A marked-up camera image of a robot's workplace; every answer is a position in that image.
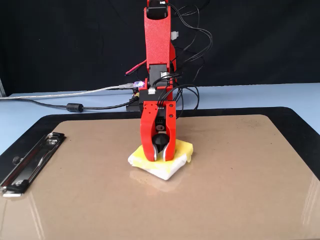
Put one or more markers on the black backdrop cloth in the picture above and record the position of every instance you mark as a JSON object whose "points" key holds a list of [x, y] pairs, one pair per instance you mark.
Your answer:
{"points": [[50, 37]]}

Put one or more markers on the brown glossy clipboard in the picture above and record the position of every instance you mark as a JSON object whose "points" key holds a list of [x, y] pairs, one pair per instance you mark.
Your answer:
{"points": [[225, 187]]}

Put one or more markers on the black rectangular desk mat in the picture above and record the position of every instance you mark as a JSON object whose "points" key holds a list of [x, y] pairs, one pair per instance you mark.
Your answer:
{"points": [[287, 117]]}

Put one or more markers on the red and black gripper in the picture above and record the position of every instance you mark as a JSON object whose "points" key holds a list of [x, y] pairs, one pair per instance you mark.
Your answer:
{"points": [[160, 123]]}

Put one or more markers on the silver metal clipboard clip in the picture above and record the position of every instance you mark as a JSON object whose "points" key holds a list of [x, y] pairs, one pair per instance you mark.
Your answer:
{"points": [[32, 160]]}

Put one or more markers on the yellow sponge with black knob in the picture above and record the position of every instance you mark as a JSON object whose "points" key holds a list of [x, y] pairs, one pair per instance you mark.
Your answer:
{"points": [[162, 172]]}

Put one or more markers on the black controller board base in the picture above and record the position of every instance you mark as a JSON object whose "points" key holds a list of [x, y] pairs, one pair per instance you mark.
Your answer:
{"points": [[132, 107]]}

